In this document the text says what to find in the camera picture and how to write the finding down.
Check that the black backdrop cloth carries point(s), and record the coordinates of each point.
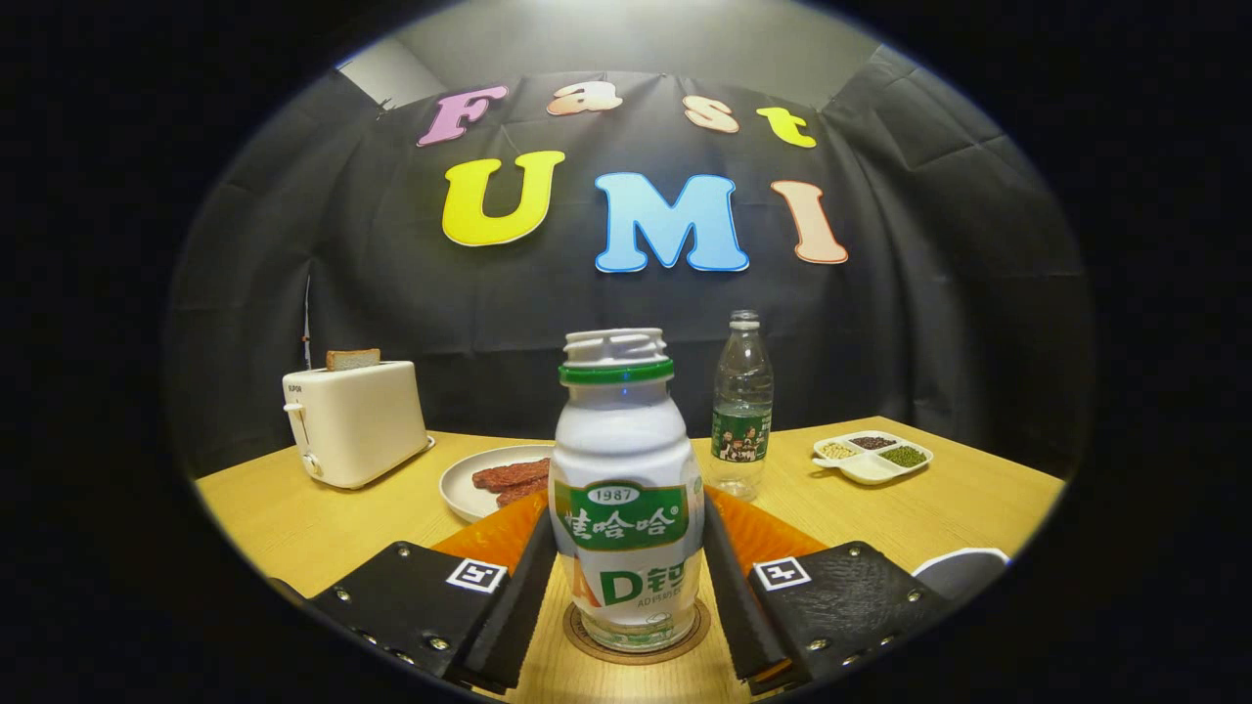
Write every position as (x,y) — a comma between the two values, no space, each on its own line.
(880,323)

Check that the clear plastic water bottle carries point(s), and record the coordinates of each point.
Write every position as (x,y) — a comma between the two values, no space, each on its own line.
(740,391)

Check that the yellow beans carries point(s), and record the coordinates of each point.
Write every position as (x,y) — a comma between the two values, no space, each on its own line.
(838,451)

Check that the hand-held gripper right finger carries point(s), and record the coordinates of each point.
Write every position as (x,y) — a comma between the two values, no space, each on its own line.
(734,611)

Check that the white juice bottle green label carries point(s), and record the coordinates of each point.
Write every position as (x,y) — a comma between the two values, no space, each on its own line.
(621,440)

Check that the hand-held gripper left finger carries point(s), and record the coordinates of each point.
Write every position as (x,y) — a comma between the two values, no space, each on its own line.
(518,616)

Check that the red meat slices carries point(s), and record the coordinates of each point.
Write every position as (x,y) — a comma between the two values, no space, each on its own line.
(514,479)

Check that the wooden table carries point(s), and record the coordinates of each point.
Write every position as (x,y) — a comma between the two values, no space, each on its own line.
(293,528)

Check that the green beans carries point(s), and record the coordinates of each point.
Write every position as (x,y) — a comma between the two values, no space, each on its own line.
(903,457)

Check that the round cork coaster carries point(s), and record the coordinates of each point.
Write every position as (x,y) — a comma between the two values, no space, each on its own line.
(585,645)

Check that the round white plate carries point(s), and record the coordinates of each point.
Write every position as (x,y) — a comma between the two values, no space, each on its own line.
(460,489)

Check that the bread slice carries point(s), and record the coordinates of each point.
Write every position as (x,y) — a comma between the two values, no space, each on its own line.
(352,360)

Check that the dark red beans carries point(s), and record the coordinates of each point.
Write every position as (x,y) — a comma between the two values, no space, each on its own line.
(872,442)

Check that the white toaster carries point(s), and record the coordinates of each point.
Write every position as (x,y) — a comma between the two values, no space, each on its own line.
(357,425)

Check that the white divided dish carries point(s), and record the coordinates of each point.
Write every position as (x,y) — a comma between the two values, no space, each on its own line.
(866,471)

